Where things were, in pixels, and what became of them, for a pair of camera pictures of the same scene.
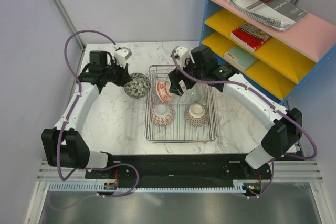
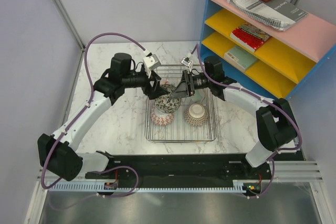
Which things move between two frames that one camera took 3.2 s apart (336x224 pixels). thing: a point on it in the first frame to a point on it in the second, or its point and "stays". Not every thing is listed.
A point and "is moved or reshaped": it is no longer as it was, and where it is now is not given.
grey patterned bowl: x=139 y=86 is moved or reshaped
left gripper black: x=124 y=76 to x=157 y=91
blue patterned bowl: x=162 y=114 stays
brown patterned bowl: x=196 y=115 stays
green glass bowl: x=197 y=93 stays
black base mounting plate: x=180 y=168 stays
